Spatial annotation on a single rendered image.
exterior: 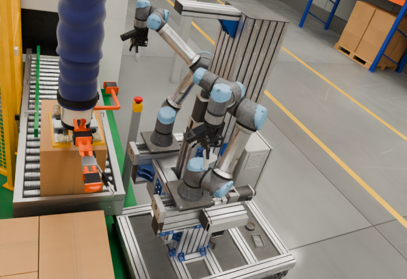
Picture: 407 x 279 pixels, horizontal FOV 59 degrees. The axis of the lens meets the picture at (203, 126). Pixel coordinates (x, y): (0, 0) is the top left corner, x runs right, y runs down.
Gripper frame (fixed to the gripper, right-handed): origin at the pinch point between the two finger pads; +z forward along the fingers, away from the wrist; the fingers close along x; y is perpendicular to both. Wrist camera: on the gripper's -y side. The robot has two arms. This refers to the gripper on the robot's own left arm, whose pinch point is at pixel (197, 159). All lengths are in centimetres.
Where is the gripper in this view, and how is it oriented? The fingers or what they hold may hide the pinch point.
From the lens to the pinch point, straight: 154.3
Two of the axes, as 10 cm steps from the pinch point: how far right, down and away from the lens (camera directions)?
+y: 8.8, -0.6, 4.7
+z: -2.3, 8.2, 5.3
